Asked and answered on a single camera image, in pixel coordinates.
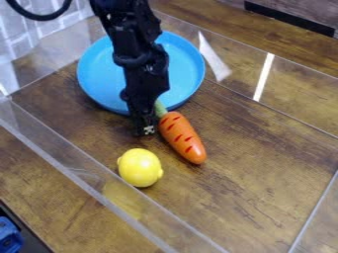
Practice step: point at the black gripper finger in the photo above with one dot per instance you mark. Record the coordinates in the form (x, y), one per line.
(143, 118)

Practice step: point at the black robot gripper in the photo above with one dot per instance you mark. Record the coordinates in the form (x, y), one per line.
(134, 28)

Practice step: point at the orange toy carrot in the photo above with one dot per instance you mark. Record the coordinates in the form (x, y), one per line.
(179, 134)

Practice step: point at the blue plastic plate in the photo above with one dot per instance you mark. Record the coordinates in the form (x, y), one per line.
(100, 77)

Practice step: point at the yellow toy lemon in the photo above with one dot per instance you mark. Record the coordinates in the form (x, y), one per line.
(140, 167)

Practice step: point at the dark board in background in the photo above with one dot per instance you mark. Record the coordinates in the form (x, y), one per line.
(290, 19)

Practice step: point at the blue object at corner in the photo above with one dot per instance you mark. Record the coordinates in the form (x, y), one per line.
(11, 238)

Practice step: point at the clear acrylic enclosure wall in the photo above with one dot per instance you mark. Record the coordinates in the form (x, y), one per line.
(263, 194)

